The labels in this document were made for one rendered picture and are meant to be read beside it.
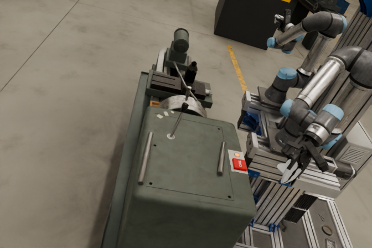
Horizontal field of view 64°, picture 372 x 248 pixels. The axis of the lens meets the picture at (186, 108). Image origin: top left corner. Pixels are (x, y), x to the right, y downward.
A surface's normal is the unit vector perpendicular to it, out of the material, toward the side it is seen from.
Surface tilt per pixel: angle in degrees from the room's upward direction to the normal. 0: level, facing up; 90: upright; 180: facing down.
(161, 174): 0
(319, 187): 90
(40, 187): 0
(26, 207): 0
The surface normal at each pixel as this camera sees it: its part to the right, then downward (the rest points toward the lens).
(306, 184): -0.10, 0.56
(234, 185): 0.26, -0.78
